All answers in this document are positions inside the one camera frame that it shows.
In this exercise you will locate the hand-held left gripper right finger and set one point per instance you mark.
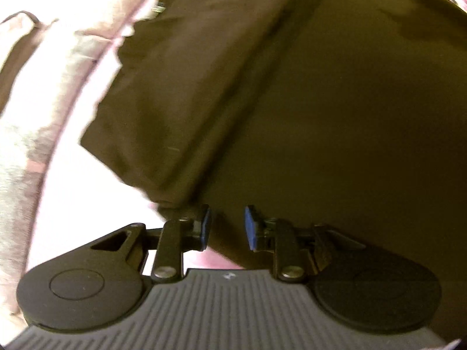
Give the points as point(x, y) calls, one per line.
point(250, 228)

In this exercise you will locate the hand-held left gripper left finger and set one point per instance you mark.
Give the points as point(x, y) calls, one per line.
point(206, 226)

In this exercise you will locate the dark brown garment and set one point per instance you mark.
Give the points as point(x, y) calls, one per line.
point(292, 98)

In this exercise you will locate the pink floral blanket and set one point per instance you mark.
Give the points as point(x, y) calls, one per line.
point(91, 189)

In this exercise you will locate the grey and pink quilt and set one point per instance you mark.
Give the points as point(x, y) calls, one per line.
point(22, 189)

